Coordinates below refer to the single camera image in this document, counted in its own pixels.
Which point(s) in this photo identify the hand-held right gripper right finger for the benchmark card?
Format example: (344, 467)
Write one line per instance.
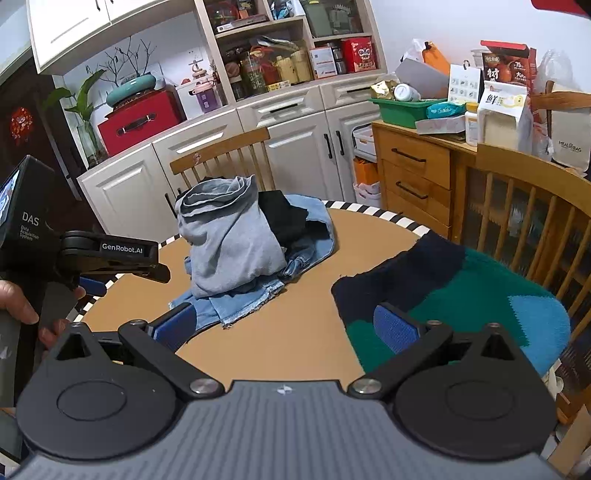
(395, 330)

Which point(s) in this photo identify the orange paper bag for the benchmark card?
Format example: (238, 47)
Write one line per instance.
(366, 171)

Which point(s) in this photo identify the white wall cabinet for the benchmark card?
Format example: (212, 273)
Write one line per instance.
(69, 27)

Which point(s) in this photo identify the red wall hanging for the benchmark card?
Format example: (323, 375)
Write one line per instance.
(558, 7)

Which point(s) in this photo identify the orange pouch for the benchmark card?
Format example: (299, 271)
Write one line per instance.
(436, 60)

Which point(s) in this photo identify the green plant in glass vase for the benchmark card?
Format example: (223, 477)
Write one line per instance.
(85, 99)

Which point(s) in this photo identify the blue denim jeans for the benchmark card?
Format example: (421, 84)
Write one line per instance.
(318, 230)

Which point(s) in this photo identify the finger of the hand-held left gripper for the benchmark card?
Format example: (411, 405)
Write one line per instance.
(94, 285)
(120, 258)

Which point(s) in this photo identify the wooden spindle chair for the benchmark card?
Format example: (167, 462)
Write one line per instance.
(217, 150)
(521, 161)

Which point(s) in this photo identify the teal vase with branches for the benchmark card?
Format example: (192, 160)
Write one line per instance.
(131, 90)

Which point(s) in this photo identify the grey flat box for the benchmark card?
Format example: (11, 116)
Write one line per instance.
(425, 78)

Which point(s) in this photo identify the black garment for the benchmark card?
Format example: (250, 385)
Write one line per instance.
(281, 217)

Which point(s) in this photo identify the wooden drawer cabinet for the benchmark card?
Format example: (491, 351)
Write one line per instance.
(415, 175)

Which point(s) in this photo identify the white food bag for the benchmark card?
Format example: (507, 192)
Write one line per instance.
(501, 124)

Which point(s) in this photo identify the white red carton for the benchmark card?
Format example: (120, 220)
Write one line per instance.
(322, 62)

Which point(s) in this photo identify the white desk calendar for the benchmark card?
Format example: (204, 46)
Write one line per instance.
(464, 85)

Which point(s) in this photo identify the white sideboard with shelves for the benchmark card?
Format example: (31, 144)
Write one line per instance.
(295, 138)

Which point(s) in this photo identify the green plastic basket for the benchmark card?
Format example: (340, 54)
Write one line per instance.
(401, 113)

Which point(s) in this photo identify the teal wipes packet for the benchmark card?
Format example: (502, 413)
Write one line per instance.
(445, 110)

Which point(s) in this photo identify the beige paper bag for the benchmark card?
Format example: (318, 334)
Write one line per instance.
(570, 134)

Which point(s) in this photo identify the dark red food box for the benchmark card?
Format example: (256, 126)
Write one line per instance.
(508, 69)

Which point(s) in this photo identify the red gift box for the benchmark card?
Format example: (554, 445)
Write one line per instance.
(359, 55)

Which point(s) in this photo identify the person's left hand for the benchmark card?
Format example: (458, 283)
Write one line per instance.
(18, 307)

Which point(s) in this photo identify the navy green blue knit sweater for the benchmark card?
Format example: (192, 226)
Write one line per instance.
(461, 286)

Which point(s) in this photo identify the white storage bin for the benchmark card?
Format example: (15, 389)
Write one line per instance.
(364, 141)

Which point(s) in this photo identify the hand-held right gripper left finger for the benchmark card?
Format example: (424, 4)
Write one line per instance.
(173, 324)

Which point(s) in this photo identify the grey sweater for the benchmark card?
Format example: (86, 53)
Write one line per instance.
(231, 244)

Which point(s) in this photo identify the white bottle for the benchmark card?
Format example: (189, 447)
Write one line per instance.
(406, 92)

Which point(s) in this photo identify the white jar with yellow lid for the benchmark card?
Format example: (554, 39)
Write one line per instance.
(471, 127)

